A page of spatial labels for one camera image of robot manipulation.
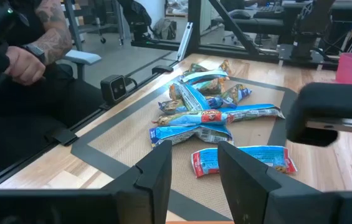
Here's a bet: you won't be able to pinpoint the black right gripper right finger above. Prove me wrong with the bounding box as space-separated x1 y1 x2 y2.
217 141 323 224

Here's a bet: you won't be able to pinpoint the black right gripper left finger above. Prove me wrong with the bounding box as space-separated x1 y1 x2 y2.
101 139 173 224

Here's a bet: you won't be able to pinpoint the blue granola bar red ends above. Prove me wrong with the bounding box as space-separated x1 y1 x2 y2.
191 144 298 179

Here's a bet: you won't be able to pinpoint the foil-wrapped granola bar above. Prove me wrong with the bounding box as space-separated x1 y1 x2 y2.
158 98 192 114
168 83 183 100
219 58 232 74
206 96 237 110
197 77 227 96
175 81 211 112

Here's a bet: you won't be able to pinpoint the light blue granola bar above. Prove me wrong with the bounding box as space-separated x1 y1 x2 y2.
181 68 229 84

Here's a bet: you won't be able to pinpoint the beige mat with dark border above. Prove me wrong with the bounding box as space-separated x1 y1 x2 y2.
71 73 298 222

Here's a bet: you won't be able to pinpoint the black table clamp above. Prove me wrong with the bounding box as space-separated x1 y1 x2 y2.
151 64 174 75
45 126 79 146

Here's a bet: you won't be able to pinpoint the black desk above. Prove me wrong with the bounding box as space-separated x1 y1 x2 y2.
216 9 286 35

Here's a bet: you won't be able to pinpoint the person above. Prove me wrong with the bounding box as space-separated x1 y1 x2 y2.
0 0 107 175

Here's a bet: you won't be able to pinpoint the grey chair armrest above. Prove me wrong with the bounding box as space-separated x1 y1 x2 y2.
63 49 102 80

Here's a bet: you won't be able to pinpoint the silver aluminium bar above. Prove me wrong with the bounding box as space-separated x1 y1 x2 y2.
175 21 194 62

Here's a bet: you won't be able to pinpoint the black table-level camera box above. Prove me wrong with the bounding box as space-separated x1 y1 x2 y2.
100 73 128 106

